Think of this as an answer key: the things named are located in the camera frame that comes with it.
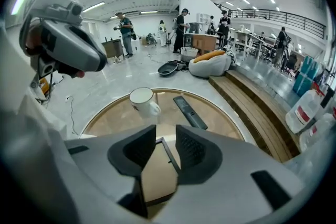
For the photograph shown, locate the black power cable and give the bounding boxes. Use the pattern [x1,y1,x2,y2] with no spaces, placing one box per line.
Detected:
[147,51,169,64]

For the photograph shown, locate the orange cushion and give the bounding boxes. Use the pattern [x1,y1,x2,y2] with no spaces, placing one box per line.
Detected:
[193,50,226,63]

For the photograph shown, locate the brown wooden cabinet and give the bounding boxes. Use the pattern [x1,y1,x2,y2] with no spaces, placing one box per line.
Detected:
[101,38,124,59]

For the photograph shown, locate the dark oval plastic tub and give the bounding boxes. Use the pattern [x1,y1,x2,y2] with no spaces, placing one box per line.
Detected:
[157,61,180,77]

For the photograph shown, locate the black remote control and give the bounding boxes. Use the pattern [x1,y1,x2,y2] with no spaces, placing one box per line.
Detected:
[173,95,208,131]

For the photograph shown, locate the wooden counter white top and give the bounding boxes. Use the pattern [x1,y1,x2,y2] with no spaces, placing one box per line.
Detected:
[183,33,220,51]

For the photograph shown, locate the person's left hand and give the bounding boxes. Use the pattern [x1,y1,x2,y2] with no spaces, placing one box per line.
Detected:
[56,61,86,79]

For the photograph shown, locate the clear water jug red label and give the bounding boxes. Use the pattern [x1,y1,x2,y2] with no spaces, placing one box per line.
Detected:
[285,89,325,135]
[299,112,336,153]

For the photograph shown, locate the wooden slatted steps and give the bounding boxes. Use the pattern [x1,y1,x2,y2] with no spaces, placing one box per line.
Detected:
[208,64,301,164]

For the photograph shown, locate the black white patterned cushion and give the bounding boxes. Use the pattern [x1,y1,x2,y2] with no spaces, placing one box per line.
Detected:
[222,44,237,67]

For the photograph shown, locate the white mug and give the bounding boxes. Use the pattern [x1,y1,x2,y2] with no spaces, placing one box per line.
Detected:
[129,87,162,119]

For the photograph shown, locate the black metal railing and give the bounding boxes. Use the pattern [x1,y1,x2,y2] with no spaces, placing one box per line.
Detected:
[214,2,328,40]

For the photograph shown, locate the teal storage box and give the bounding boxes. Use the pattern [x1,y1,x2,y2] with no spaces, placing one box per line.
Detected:
[292,56,322,98]

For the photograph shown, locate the white beanbag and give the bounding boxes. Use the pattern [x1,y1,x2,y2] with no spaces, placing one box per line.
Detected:
[188,52,232,78]

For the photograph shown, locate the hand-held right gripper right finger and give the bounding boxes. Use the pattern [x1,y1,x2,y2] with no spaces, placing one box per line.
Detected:
[157,125,306,224]

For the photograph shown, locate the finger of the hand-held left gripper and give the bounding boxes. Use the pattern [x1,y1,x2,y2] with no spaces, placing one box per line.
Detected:
[41,19,108,72]

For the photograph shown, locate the round beige side table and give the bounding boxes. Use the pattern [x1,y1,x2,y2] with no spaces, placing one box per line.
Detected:
[80,88,257,163]

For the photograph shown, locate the white pleated basket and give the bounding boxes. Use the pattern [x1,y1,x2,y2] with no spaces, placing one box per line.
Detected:
[180,47,198,62]

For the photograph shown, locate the black framed picture frame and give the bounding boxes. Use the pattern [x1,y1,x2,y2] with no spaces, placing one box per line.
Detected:
[140,136,182,204]

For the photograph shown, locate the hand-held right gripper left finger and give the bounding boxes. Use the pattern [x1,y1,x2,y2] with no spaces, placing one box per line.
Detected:
[64,124,157,219]

